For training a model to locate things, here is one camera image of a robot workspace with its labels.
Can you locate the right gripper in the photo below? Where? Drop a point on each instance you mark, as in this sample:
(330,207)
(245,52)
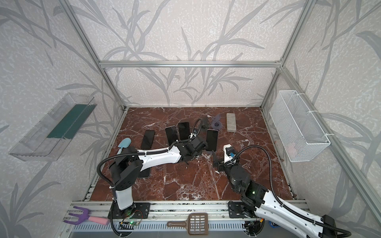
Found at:
(222,166)

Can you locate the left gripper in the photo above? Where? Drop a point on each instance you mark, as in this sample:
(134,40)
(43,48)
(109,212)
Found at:
(198,153)

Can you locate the black phone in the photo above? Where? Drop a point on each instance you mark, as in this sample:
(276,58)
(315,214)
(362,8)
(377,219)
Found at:
(172,135)
(147,140)
(145,173)
(184,130)

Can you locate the grey angled phone stand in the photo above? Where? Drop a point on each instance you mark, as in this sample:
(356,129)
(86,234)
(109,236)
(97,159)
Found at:
(204,124)

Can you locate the dark grey round phone stand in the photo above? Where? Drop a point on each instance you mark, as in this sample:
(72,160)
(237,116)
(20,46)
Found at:
(216,123)

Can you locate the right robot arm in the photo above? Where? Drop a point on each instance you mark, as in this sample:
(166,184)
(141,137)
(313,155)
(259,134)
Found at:
(263,203)

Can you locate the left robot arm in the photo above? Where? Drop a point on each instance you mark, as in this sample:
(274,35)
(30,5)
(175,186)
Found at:
(122,170)

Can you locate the purple edged phone right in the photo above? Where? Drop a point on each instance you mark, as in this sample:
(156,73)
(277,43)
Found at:
(211,140)

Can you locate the grey rectangular block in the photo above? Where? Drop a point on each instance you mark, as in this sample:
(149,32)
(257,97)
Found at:
(231,125)

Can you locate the light blue toy shovel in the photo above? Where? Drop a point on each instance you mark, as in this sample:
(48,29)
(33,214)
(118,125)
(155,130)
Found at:
(125,143)

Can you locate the brown plastic spatula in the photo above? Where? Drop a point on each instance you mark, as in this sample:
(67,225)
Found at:
(196,224)

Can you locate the blue black device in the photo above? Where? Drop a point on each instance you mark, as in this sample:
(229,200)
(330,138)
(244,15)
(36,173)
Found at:
(272,224)

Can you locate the green circuit board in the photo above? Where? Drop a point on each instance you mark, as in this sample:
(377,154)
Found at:
(129,225)

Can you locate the purple pink toy rake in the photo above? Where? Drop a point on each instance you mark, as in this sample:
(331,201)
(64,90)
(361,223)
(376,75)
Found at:
(84,216)

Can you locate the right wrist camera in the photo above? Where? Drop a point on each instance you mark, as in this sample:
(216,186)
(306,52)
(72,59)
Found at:
(229,153)

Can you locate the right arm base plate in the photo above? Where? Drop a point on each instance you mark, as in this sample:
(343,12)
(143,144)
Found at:
(236,210)

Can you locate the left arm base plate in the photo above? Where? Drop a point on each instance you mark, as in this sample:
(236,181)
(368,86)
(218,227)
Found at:
(138,210)

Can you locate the white wire mesh basket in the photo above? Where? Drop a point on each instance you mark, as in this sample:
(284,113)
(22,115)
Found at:
(301,135)

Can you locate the clear plastic wall shelf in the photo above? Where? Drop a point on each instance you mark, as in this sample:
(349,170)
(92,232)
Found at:
(47,140)

